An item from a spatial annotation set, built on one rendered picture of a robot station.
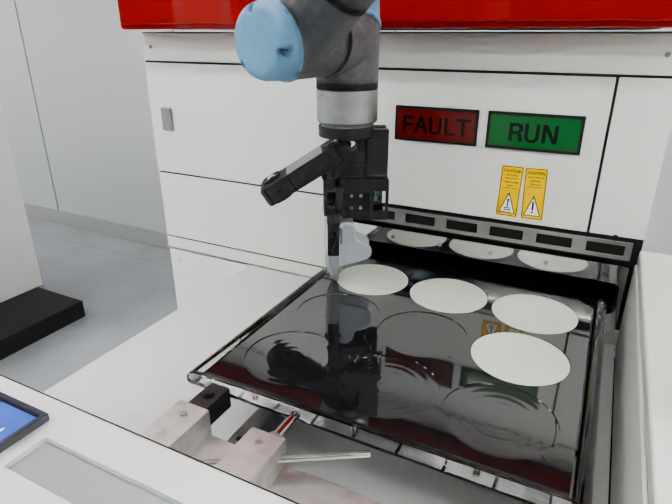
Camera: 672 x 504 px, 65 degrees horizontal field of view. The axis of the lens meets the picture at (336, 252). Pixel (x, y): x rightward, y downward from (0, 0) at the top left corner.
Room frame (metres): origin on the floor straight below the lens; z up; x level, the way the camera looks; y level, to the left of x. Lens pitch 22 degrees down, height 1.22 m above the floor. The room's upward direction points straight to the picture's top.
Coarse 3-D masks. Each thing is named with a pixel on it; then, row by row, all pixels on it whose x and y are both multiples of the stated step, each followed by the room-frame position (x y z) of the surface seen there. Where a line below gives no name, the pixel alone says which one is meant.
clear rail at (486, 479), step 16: (208, 384) 0.43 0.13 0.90; (224, 384) 0.43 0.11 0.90; (240, 400) 0.41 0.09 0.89; (256, 400) 0.41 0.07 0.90; (272, 400) 0.40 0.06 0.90; (304, 416) 0.38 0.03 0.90; (320, 416) 0.38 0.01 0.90; (336, 432) 0.37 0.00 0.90; (352, 432) 0.36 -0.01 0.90; (368, 432) 0.36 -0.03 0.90; (384, 448) 0.35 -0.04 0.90; (400, 448) 0.34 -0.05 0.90; (416, 448) 0.34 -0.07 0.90; (432, 464) 0.33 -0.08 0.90; (448, 464) 0.32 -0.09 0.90; (464, 464) 0.32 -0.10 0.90; (464, 480) 0.32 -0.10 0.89; (480, 480) 0.31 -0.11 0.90; (496, 480) 0.31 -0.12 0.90; (512, 480) 0.31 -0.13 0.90; (512, 496) 0.30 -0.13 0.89; (528, 496) 0.29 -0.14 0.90; (544, 496) 0.29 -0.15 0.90; (560, 496) 0.29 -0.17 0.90
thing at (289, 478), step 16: (208, 448) 0.36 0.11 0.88; (224, 448) 0.36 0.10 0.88; (288, 480) 0.33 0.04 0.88; (304, 480) 0.33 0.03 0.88; (320, 480) 0.33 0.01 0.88; (288, 496) 0.31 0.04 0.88; (304, 496) 0.31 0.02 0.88; (320, 496) 0.31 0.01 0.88; (336, 496) 0.31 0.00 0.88; (352, 496) 0.31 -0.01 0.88
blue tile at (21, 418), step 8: (0, 408) 0.31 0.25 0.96; (8, 408) 0.31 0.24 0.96; (16, 408) 0.31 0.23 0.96; (0, 416) 0.31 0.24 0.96; (8, 416) 0.31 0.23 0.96; (16, 416) 0.31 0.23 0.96; (24, 416) 0.31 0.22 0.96; (32, 416) 0.31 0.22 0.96; (0, 424) 0.30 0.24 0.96; (8, 424) 0.30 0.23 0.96; (16, 424) 0.30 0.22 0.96; (24, 424) 0.30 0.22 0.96; (0, 432) 0.29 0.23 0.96; (8, 432) 0.29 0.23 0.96; (0, 440) 0.28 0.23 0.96
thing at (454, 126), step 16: (400, 112) 0.77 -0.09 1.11; (416, 112) 0.76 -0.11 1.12; (432, 112) 0.75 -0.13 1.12; (448, 112) 0.74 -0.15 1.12; (464, 112) 0.73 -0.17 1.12; (400, 128) 0.77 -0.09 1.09; (416, 128) 0.76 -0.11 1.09; (432, 128) 0.75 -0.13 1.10; (448, 128) 0.74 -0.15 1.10; (464, 128) 0.73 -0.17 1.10
